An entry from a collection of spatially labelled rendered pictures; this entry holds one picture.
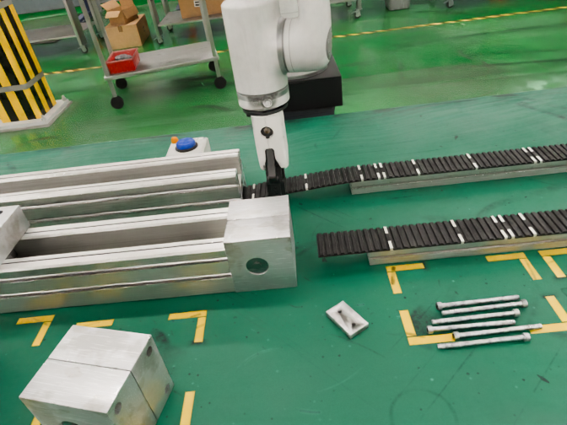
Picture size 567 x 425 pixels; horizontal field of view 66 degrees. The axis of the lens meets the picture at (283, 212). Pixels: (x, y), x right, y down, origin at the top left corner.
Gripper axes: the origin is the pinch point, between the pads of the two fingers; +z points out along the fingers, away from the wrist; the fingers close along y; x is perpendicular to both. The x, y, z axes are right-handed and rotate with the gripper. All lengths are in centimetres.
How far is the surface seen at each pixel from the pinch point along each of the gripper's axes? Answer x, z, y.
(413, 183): -24.8, 2.0, -2.0
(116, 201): 28.1, -2.7, -5.0
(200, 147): 15.4, -2.9, 12.3
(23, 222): 38.4, -6.9, -14.6
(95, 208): 32.2, -1.7, -5.0
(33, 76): 196, 48, 272
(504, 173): -40.9, 1.9, -2.0
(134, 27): 171, 60, 466
